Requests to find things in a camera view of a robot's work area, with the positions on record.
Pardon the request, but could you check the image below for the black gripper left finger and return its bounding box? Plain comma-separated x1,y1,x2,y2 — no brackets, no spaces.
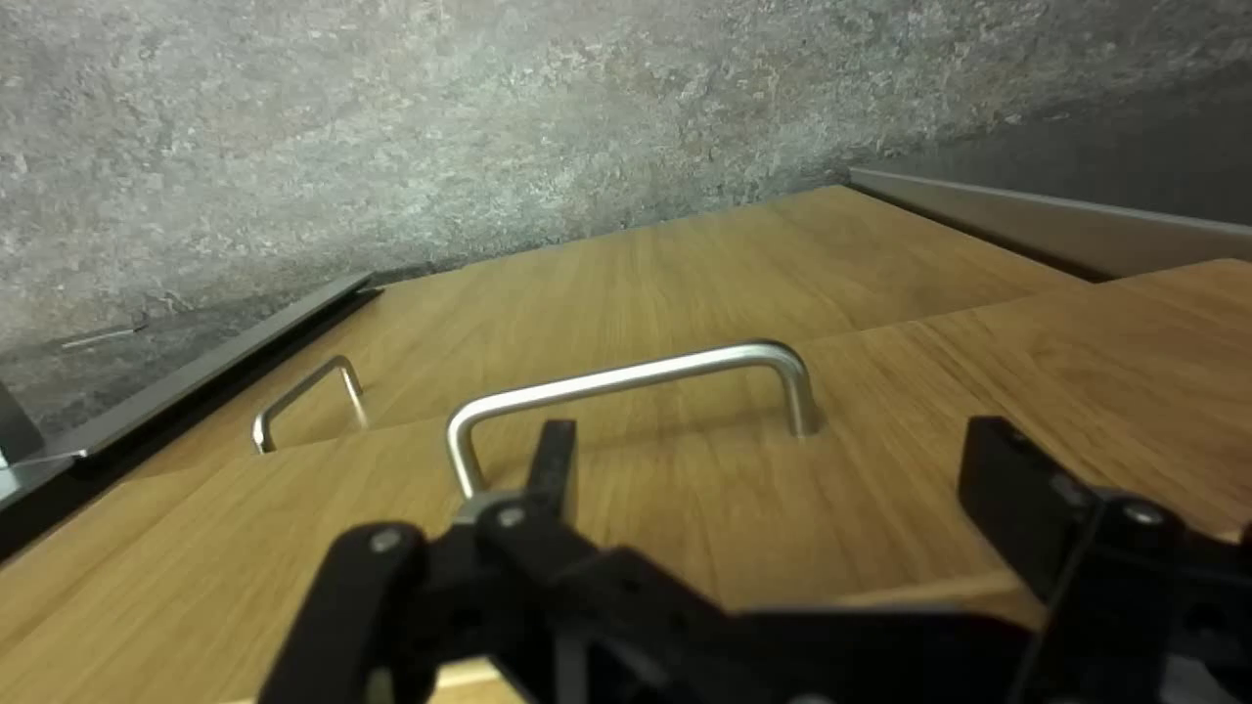
260,414,737,704

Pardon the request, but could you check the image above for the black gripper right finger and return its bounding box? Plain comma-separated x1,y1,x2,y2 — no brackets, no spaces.
959,414,1252,704

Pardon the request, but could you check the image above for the wooden lower cabinet door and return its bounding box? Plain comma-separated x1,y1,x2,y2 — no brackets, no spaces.
123,178,1092,460

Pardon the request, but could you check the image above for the dark steel dishwasher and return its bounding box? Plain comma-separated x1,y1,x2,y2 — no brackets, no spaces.
0,269,382,559

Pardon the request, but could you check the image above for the grey metal trim strip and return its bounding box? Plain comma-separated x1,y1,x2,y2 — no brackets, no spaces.
843,161,1252,285

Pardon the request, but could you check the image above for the white drawer wooden front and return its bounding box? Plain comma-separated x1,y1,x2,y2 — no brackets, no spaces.
0,252,1252,704

